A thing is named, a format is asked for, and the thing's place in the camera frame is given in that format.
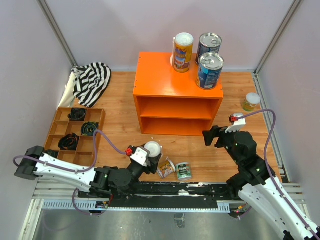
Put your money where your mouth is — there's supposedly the tall colourful can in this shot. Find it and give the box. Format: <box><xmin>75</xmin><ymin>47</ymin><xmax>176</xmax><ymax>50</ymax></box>
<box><xmin>143</xmin><ymin>141</ymin><xmax>162</xmax><ymax>163</ymax></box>

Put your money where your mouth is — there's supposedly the blue soup can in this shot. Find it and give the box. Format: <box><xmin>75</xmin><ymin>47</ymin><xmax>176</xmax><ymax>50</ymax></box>
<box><xmin>196</xmin><ymin>52</ymin><xmax>224</xmax><ymax>90</ymax></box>

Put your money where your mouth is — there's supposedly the tall yellow purple can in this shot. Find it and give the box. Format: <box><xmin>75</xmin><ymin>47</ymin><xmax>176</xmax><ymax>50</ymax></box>
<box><xmin>170</xmin><ymin>32</ymin><xmax>194</xmax><ymax>73</ymax></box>

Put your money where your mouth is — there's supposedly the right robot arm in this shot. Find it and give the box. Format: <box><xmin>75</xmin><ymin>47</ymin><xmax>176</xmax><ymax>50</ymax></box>
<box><xmin>202</xmin><ymin>126</ymin><xmax>320</xmax><ymax>240</ymax></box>

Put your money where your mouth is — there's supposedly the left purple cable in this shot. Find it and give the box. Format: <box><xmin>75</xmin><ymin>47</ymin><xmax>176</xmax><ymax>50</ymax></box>
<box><xmin>12</xmin><ymin>129</ymin><xmax>133</xmax><ymax>217</ymax></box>

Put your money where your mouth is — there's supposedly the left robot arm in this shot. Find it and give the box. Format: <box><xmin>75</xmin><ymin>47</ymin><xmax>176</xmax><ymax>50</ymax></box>
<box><xmin>14</xmin><ymin>141</ymin><xmax>162</xmax><ymax>198</ymax></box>

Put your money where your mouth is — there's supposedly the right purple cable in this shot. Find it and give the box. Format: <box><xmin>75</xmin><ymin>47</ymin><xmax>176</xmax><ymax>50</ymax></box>
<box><xmin>229</xmin><ymin>108</ymin><xmax>320</xmax><ymax>240</ymax></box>

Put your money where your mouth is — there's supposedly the white cloth under stripes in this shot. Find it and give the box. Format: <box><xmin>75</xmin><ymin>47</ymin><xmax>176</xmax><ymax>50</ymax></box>
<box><xmin>58</xmin><ymin>72</ymin><xmax>76</xmax><ymax>108</ymax></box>

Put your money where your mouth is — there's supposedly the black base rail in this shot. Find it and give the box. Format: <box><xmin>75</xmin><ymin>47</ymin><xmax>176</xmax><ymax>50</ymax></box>
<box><xmin>78</xmin><ymin>180</ymin><xmax>258</xmax><ymax>211</ymax></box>

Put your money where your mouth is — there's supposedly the purple cable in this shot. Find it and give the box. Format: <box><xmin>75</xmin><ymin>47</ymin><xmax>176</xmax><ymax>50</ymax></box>
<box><xmin>12</xmin><ymin>129</ymin><xmax>133</xmax><ymax>217</ymax></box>
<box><xmin>229</xmin><ymin>108</ymin><xmax>320</xmax><ymax>240</ymax></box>

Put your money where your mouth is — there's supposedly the orange noodle cup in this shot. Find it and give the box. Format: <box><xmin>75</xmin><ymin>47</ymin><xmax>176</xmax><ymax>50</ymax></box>
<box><xmin>157</xmin><ymin>157</ymin><xmax>176</xmax><ymax>179</ymax></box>

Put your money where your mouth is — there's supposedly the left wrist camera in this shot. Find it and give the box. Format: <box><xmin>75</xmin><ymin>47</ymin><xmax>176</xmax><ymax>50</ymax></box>
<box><xmin>129</xmin><ymin>146</ymin><xmax>147</xmax><ymax>167</ymax></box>

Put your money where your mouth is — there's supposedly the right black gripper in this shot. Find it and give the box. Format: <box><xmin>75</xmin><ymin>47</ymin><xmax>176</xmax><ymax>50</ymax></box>
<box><xmin>202</xmin><ymin>124</ymin><xmax>242</xmax><ymax>165</ymax></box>

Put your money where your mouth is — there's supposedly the wooden compartment tray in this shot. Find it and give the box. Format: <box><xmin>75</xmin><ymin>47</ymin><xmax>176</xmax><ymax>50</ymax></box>
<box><xmin>44</xmin><ymin>107</ymin><xmax>106</xmax><ymax>167</ymax></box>

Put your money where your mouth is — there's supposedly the green white noodle cup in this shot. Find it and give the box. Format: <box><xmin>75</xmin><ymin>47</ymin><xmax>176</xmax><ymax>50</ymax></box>
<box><xmin>175</xmin><ymin>162</ymin><xmax>192</xmax><ymax>181</ymax></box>

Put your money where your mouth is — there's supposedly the dark blue food can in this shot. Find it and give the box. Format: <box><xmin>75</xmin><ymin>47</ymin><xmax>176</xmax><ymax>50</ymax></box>
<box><xmin>195</xmin><ymin>32</ymin><xmax>222</xmax><ymax>65</ymax></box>

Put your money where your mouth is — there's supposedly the white lid yellow jar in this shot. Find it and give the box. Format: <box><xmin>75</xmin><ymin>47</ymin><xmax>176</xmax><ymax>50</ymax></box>
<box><xmin>242</xmin><ymin>92</ymin><xmax>261</xmax><ymax>112</ymax></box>

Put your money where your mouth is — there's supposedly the black white striped cloth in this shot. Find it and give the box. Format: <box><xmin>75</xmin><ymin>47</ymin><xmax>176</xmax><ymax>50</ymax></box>
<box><xmin>71</xmin><ymin>62</ymin><xmax>112</xmax><ymax>108</ymax></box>

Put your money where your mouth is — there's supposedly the orange wooden shelf cabinet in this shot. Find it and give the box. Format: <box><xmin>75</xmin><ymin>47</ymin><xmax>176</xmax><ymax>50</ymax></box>
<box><xmin>133</xmin><ymin>52</ymin><xmax>224</xmax><ymax>136</ymax></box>

